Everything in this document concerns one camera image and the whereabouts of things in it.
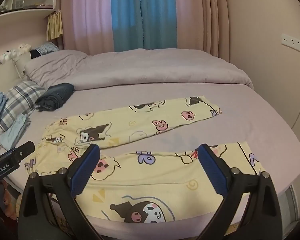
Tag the yellow cartoon print pants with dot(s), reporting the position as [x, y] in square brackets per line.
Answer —
[137, 179]

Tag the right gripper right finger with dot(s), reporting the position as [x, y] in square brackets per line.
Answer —
[262, 216]

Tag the pink curtain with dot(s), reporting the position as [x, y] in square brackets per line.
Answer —
[201, 25]

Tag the plaid grey white pillow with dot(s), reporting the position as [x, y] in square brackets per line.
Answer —
[21, 100]

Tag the dark rolled towel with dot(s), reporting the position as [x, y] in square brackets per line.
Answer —
[55, 97]

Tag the pink folded duvet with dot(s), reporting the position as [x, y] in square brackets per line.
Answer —
[138, 66]

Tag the white wall power strip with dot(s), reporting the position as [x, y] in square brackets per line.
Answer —
[290, 42]

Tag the teal curtain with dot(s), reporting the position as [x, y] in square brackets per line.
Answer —
[146, 24]

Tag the folded light blue jeans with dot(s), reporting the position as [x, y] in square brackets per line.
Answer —
[10, 138]

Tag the yellow fringed cloth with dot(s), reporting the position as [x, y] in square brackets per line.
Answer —
[54, 26]

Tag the blue checked cloth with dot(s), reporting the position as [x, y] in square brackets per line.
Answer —
[44, 49]

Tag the white wall shelf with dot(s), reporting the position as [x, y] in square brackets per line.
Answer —
[13, 11]

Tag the white plush toy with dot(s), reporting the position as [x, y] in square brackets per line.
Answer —
[10, 54]

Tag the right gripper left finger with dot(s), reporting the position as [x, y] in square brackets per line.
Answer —
[37, 218]

